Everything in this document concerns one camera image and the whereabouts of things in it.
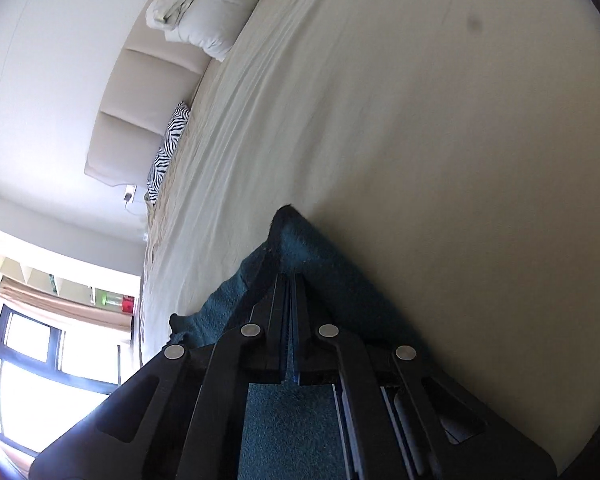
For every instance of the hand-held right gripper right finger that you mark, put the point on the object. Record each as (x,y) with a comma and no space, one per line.
(360,390)

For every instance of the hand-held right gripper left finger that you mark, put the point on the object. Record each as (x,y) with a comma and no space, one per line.
(220,385)

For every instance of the dark green sweater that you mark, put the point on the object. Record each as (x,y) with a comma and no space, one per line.
(325,260)

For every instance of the red box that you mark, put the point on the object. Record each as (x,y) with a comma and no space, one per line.
(128,306)

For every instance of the green bottle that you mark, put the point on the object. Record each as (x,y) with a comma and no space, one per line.
(109,301)

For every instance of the beige curtain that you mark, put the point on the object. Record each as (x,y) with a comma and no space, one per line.
(65,307)

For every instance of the black framed window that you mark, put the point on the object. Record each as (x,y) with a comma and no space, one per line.
(35,360)

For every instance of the zebra print pillow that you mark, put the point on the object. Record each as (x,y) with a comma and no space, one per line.
(167,145)

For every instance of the bed with beige sheet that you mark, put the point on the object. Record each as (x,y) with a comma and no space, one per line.
(405,135)

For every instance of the beige padded headboard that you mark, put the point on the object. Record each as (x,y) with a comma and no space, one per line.
(130,125)

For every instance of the folded white duvet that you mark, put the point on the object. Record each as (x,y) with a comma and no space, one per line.
(205,15)

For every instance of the white wall shelf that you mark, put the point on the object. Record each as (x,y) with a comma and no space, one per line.
(70,285)

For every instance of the white wall charger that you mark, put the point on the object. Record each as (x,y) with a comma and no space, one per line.
(129,195)

